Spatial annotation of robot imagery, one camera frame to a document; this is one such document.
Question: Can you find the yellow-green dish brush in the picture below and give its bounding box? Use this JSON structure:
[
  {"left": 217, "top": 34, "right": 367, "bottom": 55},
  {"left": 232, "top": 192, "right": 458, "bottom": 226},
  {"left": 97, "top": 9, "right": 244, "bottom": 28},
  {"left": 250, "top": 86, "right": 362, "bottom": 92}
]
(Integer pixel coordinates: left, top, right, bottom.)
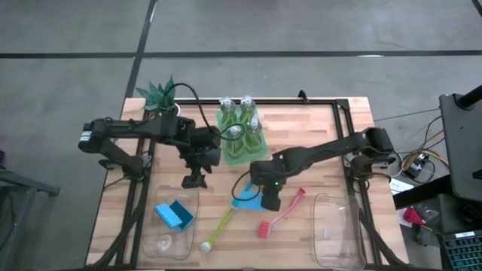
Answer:
[{"left": 199, "top": 207, "right": 235, "bottom": 254}]

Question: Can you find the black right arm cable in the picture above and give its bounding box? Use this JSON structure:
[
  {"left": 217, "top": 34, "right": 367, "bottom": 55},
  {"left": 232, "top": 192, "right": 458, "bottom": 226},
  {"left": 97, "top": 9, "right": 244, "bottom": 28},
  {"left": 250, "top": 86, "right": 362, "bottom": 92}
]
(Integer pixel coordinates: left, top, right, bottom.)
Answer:
[{"left": 230, "top": 171, "right": 263, "bottom": 202}]

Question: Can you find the red object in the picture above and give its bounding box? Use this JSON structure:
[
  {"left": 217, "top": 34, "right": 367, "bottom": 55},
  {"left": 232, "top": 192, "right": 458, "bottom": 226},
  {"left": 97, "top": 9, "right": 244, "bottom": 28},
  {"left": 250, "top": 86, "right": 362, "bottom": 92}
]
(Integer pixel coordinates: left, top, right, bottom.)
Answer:
[{"left": 402, "top": 206, "right": 426, "bottom": 227}]

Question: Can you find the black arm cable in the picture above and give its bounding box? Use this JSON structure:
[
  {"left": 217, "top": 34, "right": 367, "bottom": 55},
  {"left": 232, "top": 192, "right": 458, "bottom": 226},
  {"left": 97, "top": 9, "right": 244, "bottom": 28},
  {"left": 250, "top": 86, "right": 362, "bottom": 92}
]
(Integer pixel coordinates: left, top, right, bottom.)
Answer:
[
  {"left": 230, "top": 171, "right": 263, "bottom": 202},
  {"left": 164, "top": 82, "right": 246, "bottom": 143}
]

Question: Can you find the translucent green mat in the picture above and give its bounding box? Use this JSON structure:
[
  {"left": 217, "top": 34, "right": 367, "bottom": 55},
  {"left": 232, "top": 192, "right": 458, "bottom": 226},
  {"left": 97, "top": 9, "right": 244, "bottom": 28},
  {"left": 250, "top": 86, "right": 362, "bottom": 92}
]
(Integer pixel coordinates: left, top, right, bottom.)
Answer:
[{"left": 216, "top": 107, "right": 270, "bottom": 166}]

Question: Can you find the pink toothbrush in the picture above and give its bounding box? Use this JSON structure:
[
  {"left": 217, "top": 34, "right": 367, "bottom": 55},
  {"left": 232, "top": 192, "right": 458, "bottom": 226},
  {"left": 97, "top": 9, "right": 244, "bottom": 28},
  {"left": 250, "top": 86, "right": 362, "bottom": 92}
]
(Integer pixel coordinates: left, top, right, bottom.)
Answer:
[{"left": 258, "top": 187, "right": 307, "bottom": 239}]

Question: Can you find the black pole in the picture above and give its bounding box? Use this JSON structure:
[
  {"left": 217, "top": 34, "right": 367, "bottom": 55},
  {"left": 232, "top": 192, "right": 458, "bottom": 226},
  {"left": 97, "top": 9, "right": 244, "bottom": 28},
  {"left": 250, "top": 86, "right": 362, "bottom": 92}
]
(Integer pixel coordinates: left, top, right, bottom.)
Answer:
[{"left": 453, "top": 84, "right": 482, "bottom": 111}]

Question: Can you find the small black power box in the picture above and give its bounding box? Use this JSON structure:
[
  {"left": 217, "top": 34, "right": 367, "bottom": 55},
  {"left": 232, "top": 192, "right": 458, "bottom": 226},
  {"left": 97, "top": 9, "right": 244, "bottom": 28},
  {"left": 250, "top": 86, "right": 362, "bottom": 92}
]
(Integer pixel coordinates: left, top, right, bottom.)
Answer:
[{"left": 401, "top": 152, "right": 431, "bottom": 180}]

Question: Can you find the white paper sheet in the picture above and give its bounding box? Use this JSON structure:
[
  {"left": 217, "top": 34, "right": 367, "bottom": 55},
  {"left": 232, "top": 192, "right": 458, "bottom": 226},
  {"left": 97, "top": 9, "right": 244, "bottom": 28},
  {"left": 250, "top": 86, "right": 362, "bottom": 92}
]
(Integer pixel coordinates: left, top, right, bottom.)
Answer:
[{"left": 389, "top": 177, "right": 415, "bottom": 195}]

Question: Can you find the backlit keyboard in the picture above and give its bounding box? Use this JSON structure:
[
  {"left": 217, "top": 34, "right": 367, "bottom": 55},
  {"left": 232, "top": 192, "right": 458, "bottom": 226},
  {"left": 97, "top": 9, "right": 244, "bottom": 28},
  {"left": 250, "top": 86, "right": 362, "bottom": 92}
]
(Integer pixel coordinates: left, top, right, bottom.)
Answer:
[{"left": 442, "top": 230, "right": 482, "bottom": 271}]

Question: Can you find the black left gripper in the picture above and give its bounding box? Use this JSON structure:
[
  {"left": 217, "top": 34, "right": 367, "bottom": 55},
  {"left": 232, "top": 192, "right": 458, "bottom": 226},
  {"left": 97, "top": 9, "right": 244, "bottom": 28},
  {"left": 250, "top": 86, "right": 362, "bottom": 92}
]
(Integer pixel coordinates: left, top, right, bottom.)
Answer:
[{"left": 182, "top": 145, "right": 223, "bottom": 189}]

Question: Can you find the black aluminium table frame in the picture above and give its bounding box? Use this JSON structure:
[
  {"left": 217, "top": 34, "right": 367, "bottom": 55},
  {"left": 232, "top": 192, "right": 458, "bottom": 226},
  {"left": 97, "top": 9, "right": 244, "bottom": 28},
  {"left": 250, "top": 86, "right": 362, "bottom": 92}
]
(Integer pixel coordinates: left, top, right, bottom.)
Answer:
[{"left": 85, "top": 98, "right": 411, "bottom": 270}]

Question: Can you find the snake plant in white pot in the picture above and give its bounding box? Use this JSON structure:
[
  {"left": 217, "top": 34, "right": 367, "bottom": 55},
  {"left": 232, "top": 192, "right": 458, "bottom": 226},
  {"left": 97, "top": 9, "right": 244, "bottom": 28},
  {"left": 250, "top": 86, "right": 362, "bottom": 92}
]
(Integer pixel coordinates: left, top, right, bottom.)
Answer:
[{"left": 135, "top": 76, "right": 182, "bottom": 117}]

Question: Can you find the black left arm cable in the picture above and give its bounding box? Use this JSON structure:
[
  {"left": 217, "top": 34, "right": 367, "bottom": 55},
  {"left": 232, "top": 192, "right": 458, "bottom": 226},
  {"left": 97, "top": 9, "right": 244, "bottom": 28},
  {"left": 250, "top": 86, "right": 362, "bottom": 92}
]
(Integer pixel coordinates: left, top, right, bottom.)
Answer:
[{"left": 164, "top": 82, "right": 246, "bottom": 143}]

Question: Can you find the clear plastic bin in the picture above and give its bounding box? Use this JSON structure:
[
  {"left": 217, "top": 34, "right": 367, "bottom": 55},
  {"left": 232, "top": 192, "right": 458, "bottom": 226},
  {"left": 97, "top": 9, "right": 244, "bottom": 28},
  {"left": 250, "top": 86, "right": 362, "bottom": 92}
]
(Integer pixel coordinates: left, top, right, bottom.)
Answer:
[
  {"left": 142, "top": 187, "right": 200, "bottom": 261},
  {"left": 310, "top": 192, "right": 368, "bottom": 270}
]

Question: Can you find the bundle of coloured wires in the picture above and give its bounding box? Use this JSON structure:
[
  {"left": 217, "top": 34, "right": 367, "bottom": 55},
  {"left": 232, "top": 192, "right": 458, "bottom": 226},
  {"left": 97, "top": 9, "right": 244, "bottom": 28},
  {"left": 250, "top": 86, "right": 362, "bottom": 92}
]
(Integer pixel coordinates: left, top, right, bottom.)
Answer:
[{"left": 374, "top": 107, "right": 451, "bottom": 181}]

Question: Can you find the blue rectangular sponge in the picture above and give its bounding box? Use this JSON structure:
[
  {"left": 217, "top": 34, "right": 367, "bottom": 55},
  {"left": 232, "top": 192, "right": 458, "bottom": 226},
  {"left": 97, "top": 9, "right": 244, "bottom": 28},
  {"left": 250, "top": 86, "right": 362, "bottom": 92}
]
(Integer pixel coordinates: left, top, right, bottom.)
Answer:
[
  {"left": 154, "top": 204, "right": 182, "bottom": 230},
  {"left": 231, "top": 192, "right": 261, "bottom": 212},
  {"left": 169, "top": 199, "right": 195, "bottom": 232}
]

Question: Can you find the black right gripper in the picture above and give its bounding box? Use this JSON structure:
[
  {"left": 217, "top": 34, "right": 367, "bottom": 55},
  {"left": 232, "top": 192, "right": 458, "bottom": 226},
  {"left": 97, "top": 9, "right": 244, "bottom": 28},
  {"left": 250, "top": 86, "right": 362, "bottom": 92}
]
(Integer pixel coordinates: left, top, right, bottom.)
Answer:
[{"left": 259, "top": 180, "right": 284, "bottom": 212}]

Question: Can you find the dark grey panel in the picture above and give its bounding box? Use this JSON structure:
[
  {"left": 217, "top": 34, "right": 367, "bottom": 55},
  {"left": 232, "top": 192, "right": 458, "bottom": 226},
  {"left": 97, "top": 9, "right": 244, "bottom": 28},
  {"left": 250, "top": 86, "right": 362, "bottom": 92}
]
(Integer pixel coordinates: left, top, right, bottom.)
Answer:
[{"left": 438, "top": 93, "right": 482, "bottom": 202}]

